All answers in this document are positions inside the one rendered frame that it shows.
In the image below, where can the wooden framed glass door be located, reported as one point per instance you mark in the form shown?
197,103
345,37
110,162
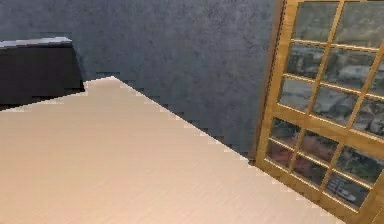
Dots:
321,123

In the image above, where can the black cabinet with grey top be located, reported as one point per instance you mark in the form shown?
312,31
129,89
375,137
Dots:
36,71

